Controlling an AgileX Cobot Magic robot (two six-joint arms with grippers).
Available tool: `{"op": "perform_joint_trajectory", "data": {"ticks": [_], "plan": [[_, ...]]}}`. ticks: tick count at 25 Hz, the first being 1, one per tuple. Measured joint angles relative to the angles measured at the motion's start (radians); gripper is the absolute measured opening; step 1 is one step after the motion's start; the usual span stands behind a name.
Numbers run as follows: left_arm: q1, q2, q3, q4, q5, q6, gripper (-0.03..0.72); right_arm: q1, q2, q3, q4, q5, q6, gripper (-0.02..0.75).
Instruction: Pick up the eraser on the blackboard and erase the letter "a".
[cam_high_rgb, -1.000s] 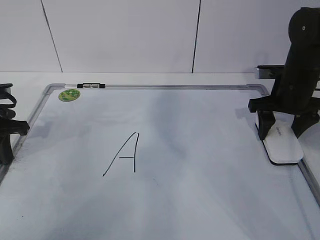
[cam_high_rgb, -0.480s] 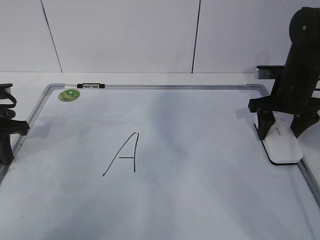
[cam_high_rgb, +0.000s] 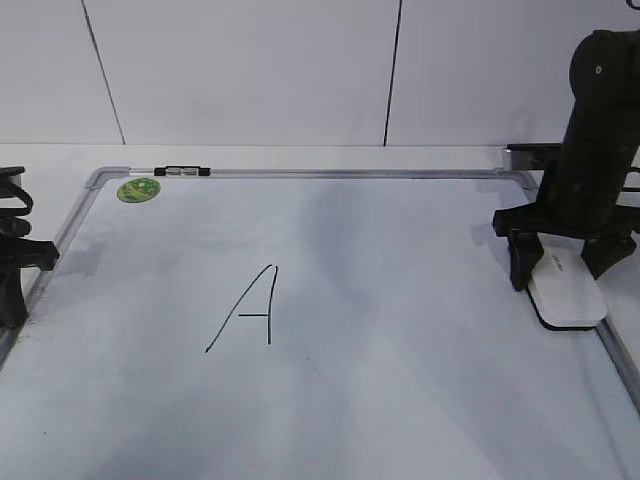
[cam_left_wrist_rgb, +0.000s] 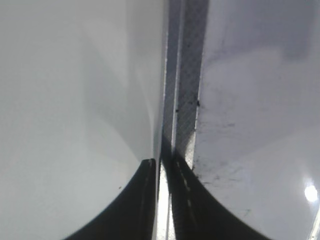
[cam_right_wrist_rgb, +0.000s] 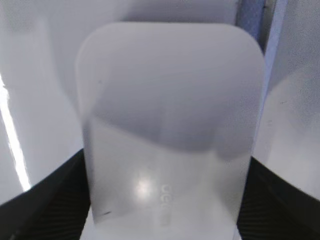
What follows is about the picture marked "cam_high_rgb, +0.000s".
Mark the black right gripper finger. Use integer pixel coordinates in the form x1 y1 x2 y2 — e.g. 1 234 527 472
507 231 544 291
581 234 636 280

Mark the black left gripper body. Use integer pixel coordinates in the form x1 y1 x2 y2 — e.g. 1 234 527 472
0 237 60 273

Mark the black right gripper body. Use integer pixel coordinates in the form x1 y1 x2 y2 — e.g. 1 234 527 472
492 146 639 238

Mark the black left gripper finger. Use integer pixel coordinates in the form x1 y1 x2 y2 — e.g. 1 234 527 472
1 269 27 329

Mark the white whiteboard eraser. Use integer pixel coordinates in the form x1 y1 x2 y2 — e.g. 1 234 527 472
527 245 608 330

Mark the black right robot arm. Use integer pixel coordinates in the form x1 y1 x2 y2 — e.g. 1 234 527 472
492 30 639 291

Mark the round green sticker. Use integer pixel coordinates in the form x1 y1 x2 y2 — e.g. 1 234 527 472
116 178 161 203

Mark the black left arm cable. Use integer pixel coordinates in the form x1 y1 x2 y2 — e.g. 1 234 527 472
0 184 35 244

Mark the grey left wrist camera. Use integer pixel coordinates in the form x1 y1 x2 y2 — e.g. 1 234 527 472
0 166 25 198

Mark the white whiteboard with grey frame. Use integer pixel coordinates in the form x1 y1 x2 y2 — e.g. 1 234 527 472
1 177 639 479

